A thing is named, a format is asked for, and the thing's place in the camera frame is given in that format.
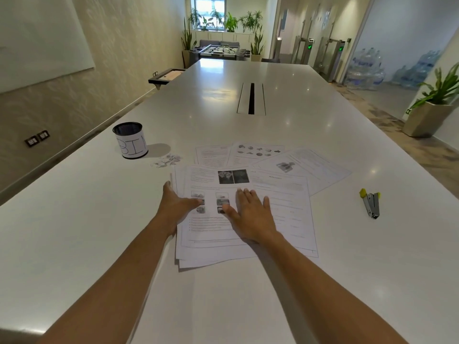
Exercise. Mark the person's right hand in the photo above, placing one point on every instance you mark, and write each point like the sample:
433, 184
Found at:
252, 218

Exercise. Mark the paper sheet with text lines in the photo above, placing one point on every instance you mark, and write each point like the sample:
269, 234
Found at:
296, 214

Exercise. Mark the plain white paper sheet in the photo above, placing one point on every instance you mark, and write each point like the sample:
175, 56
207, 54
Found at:
215, 258

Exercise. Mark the person's right forearm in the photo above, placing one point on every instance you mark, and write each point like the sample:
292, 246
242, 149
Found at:
322, 293

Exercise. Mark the window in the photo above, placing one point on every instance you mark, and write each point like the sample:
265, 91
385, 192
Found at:
209, 5

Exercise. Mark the person's right thumb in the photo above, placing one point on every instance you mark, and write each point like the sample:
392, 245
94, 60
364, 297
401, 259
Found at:
228, 212

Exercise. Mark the tall snake plant in pot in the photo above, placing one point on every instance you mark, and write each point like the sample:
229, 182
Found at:
187, 44
256, 46

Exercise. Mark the person's right middle finger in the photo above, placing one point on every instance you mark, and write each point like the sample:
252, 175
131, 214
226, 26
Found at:
247, 199

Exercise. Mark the grey stapler with yellow tips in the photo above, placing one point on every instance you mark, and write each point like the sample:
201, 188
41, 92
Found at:
371, 204

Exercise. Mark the person's left thumb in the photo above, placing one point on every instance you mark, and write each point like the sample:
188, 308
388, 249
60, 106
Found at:
193, 202

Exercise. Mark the person's right little finger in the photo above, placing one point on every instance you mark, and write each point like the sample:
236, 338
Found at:
267, 205

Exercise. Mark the green potted plant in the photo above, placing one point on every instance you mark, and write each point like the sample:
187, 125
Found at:
194, 17
251, 20
230, 22
217, 18
206, 23

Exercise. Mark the black mesh cup white label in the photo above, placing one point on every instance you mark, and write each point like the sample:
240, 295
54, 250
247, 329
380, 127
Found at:
131, 143

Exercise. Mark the white low cabinet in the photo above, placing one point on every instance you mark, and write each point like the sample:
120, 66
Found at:
224, 36

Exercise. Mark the person's left forearm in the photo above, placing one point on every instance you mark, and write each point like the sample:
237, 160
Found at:
118, 279

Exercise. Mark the grey turnstile gate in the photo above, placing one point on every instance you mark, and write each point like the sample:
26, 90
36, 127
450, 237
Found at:
305, 50
334, 59

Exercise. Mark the paper sheet with text block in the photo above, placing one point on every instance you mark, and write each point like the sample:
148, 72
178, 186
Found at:
212, 155

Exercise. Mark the white wall board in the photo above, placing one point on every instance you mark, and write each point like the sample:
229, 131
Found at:
39, 39

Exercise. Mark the grey standing bin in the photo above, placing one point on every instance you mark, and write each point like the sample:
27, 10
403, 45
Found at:
279, 48

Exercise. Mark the torn printed paper scraps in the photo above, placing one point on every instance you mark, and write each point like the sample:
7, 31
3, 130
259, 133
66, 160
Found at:
166, 161

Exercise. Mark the leafy plant in beige planter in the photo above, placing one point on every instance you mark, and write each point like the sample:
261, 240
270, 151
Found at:
428, 116

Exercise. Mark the paper sheet with photo prints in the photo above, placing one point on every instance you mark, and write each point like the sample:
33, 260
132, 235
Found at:
211, 225

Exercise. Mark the foosball table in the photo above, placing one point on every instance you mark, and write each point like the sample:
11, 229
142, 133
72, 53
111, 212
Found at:
222, 52

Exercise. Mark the paper sheet with small pictures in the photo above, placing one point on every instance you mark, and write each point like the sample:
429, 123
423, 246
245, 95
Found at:
256, 154

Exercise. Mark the grey sofa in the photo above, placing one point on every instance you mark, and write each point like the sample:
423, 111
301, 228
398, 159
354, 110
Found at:
218, 43

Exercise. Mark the person's left hand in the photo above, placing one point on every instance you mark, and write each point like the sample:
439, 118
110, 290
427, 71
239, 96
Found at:
175, 209

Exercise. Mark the paper sheet with grey picture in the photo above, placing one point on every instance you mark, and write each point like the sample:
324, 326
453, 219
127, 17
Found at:
315, 168

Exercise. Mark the stack of water bottles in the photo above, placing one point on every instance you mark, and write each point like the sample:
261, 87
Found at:
416, 71
365, 71

